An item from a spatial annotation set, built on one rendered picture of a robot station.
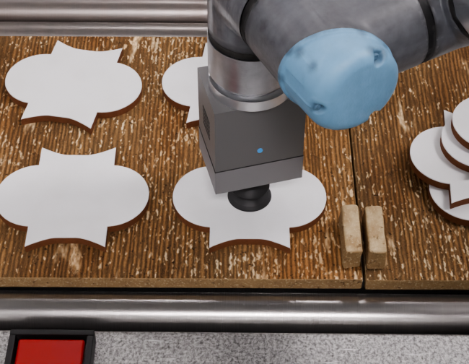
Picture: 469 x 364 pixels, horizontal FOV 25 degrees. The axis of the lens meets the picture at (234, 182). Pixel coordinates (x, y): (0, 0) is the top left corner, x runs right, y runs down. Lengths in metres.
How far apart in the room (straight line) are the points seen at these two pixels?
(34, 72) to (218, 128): 0.33
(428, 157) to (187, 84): 0.27
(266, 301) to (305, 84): 0.30
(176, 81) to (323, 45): 0.43
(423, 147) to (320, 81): 0.36
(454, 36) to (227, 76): 0.19
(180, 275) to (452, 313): 0.26
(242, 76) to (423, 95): 0.34
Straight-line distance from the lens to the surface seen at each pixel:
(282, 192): 1.04
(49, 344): 0.96
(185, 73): 1.16
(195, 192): 1.04
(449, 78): 1.20
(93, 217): 1.03
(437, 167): 1.07
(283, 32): 0.77
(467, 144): 1.07
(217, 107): 0.91
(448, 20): 0.80
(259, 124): 0.92
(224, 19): 0.84
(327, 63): 0.74
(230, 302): 0.99
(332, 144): 1.10
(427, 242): 1.03
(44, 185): 1.06
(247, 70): 0.87
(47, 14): 1.32
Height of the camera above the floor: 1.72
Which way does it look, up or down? 48 degrees down
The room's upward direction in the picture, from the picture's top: straight up
